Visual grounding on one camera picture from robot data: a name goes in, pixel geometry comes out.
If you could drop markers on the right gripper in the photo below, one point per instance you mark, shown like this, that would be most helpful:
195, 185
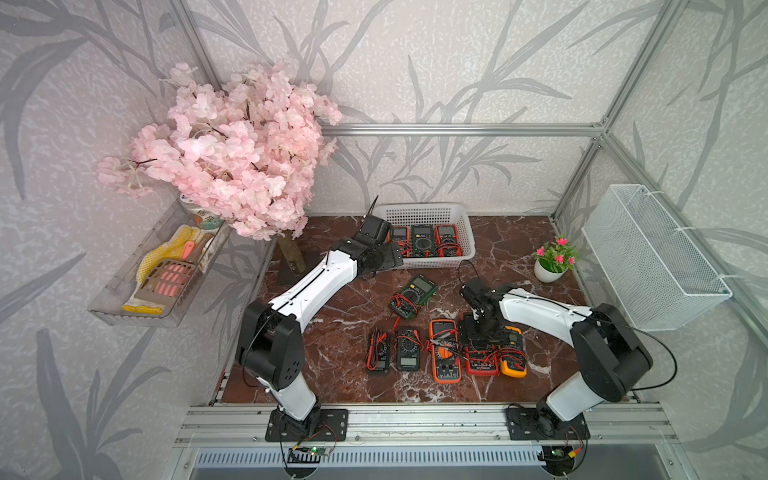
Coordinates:
496, 338

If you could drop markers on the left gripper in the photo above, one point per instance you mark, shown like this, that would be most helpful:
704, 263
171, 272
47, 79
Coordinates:
389, 261

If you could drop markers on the orange multimeter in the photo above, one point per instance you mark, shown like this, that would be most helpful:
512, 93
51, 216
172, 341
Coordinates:
400, 235
445, 350

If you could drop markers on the large red multimeter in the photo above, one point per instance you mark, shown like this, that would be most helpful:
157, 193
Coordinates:
480, 355

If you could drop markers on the small red multimeter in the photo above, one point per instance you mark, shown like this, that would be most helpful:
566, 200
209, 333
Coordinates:
448, 244

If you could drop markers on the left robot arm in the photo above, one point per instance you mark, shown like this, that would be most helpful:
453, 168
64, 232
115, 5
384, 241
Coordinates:
271, 346

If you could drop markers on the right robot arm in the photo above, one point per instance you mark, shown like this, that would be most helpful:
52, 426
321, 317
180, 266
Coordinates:
611, 358

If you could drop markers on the yellow multimeter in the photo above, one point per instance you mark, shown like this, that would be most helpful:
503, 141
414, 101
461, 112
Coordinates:
512, 354

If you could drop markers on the white plastic basket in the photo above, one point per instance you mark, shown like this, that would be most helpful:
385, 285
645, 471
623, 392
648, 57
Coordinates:
432, 214

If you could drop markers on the green multimeter tilted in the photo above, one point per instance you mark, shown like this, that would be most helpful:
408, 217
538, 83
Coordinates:
409, 300

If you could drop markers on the dark grey green multimeter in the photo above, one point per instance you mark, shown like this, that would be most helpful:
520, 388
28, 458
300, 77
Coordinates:
409, 347

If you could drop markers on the small black multimeter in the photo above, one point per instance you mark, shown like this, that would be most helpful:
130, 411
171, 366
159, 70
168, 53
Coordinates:
378, 352

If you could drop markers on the small potted pink flowers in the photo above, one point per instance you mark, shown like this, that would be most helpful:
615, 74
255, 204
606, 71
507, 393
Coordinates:
554, 259

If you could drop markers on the pink cherry blossom tree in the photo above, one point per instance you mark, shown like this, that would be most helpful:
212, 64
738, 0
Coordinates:
248, 152

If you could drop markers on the yellow mesh item on shelf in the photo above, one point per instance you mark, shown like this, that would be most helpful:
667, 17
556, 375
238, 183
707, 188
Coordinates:
171, 249

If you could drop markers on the brown pink slotted tool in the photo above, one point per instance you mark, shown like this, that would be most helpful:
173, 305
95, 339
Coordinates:
166, 281

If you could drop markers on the white wire wall basket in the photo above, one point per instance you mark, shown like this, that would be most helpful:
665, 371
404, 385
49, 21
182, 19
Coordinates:
660, 276

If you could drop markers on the clear acrylic wall shelf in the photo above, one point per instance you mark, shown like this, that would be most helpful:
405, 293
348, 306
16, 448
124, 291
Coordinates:
117, 305

